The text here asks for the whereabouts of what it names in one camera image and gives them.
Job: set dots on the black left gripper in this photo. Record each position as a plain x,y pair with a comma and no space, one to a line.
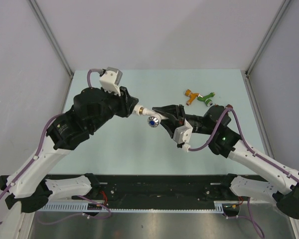
126,102

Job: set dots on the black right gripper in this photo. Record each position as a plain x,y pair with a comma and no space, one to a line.
175,112

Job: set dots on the white elbow pipe fitting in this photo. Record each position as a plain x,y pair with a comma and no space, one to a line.
138,110

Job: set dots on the grey white water faucet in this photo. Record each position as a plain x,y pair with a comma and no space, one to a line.
154,119

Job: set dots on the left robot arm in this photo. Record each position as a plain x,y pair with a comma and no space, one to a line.
91,109

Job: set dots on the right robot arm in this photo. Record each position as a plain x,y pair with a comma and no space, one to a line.
194,133

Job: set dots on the yellow water faucet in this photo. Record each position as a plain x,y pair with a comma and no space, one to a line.
191,96

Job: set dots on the green water faucet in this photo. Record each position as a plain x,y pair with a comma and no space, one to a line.
207,99

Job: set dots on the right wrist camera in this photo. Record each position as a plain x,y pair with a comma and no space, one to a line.
182,136

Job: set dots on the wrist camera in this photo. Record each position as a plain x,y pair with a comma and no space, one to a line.
110,80
182,136

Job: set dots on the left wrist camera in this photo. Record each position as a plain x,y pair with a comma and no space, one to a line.
110,80

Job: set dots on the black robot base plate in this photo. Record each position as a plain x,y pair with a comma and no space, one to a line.
162,192

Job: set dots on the white slotted cable duct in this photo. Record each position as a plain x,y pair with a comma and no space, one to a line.
85,207

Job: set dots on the aluminium frame post left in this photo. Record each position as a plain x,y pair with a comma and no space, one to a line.
38,13

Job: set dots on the aluminium frame post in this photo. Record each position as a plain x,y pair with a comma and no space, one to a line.
38,13
268,35

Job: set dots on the aluminium frame post right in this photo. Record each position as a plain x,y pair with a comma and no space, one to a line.
268,35

